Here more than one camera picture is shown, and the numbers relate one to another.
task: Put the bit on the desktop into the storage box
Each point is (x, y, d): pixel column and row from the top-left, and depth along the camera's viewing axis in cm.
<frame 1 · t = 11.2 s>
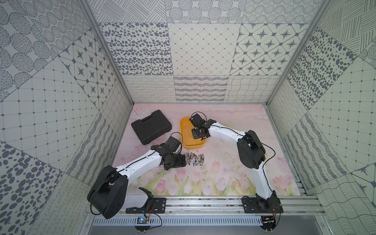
left hand: (182, 161, 84), fingers open
right hand: (199, 134, 97), fingers closed
yellow plastic storage box: (187, 138, 103), on the table
black plastic tool case: (152, 128, 103), point 4 cm above the table
pile of silver bits: (197, 160, 92), on the table

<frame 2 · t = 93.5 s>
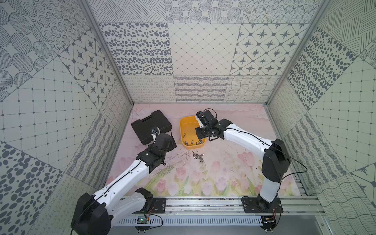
left hand: (165, 138, 82), fingers open
right hand: (200, 133, 87), fingers closed
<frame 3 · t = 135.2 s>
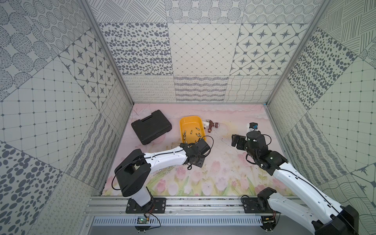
left hand: (200, 157, 85), fingers open
right hand: (240, 138, 80), fingers open
red and white valve fitting: (211, 124, 108), point 3 cm above the table
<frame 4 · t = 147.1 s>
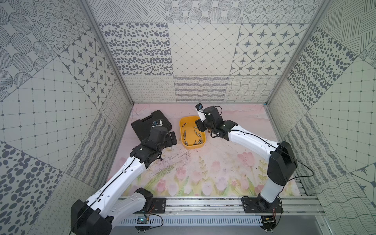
left hand: (166, 132, 78), fingers open
right hand: (202, 119, 86), fingers open
